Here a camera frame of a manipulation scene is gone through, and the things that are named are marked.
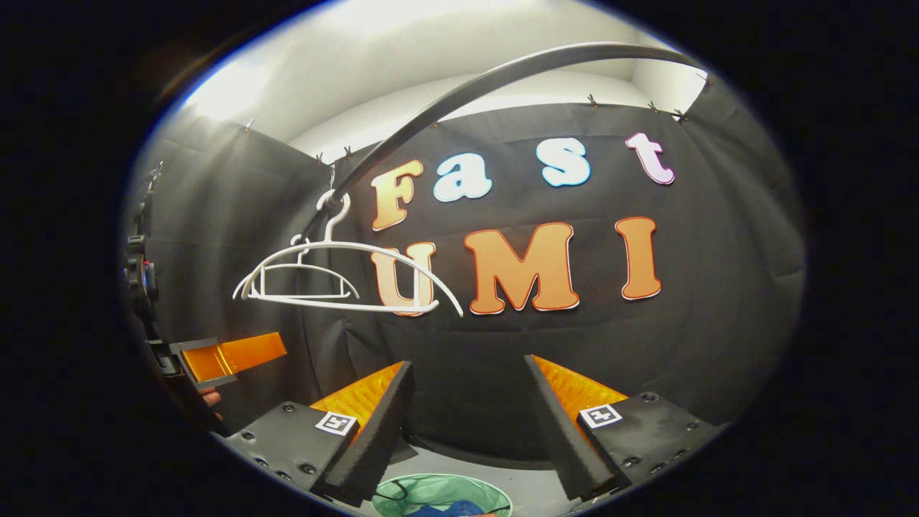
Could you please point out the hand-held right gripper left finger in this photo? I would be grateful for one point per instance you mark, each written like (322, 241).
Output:
(373, 438)

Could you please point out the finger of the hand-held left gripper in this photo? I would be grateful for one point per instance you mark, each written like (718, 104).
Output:
(237, 352)

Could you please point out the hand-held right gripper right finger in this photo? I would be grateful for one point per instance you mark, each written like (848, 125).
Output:
(560, 438)

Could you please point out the green laundry hamper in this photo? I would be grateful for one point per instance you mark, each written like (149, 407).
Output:
(431, 488)

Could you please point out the white plastic hanger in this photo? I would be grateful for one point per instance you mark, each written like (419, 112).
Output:
(337, 245)
(301, 266)

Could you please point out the ceiling light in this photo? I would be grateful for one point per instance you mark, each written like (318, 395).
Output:
(222, 93)

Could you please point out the black clothes rack rail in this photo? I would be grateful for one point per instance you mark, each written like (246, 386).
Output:
(467, 85)

